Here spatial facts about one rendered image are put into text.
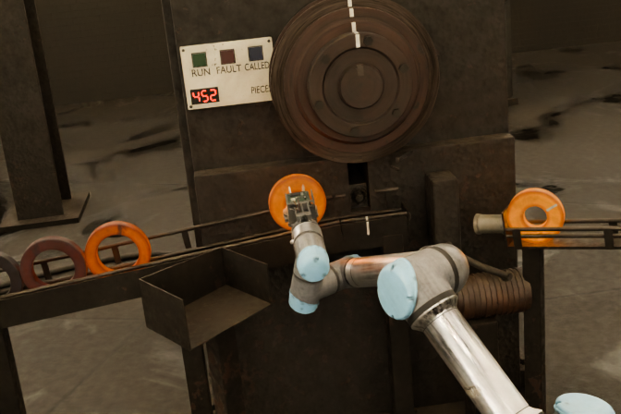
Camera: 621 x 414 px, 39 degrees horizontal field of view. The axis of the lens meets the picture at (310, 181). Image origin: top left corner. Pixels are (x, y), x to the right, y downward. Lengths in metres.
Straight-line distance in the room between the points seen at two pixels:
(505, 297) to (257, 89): 0.92
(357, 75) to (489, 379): 0.92
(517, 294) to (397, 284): 0.81
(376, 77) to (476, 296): 0.68
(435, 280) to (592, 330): 1.67
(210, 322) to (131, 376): 1.12
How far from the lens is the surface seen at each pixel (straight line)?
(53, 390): 3.37
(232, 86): 2.50
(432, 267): 1.81
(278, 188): 2.31
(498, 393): 1.76
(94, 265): 2.56
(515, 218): 2.49
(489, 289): 2.52
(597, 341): 3.33
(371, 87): 2.32
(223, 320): 2.25
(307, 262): 2.03
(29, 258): 2.57
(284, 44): 2.36
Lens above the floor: 1.58
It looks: 17 degrees down
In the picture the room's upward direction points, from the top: 6 degrees counter-clockwise
